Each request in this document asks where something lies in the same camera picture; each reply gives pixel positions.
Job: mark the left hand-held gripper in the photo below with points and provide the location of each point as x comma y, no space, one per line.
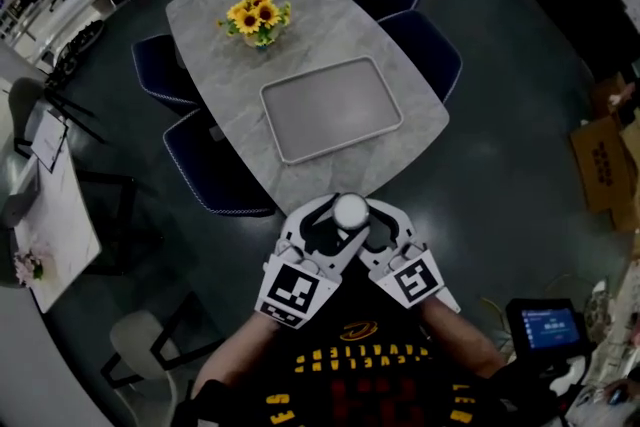
295,287

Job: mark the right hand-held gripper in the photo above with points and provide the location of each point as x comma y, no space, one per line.
412,277

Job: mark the small white cup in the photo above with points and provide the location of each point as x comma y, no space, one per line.
351,211

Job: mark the grey rectangular tray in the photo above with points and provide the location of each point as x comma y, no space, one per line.
330,110

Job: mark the person's left forearm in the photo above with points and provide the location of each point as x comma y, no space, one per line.
235,355

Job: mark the person's right forearm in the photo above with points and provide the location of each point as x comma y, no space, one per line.
460,340

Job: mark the person's dark printed jersey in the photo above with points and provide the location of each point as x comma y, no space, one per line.
360,385

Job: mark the black tablet monitor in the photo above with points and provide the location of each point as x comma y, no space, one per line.
547,327

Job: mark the printed cardboard box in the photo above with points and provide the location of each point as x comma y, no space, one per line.
600,165

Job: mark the sunflower bouquet in vase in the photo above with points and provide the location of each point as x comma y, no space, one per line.
255,17

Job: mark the clipboard with white paper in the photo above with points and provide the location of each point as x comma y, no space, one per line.
50,142

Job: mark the pink flower bunch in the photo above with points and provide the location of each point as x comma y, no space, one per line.
30,265

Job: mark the black folded trolley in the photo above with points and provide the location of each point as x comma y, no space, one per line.
77,52

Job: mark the white paper sheet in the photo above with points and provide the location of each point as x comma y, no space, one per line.
630,5

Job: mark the black metal table frame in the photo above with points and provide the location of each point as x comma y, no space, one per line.
127,215

